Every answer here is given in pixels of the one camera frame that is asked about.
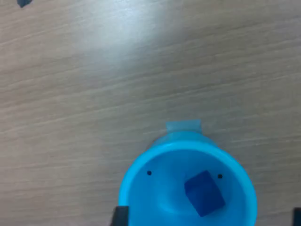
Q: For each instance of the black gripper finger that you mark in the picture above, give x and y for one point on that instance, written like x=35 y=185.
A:
x=297 y=217
x=121 y=216

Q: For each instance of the blue cube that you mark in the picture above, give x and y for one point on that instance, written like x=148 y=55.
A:
x=203 y=193

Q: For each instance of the blue plastic bin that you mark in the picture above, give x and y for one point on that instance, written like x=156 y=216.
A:
x=145 y=193

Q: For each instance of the blue tape piece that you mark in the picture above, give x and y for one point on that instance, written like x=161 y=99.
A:
x=23 y=2
x=183 y=127

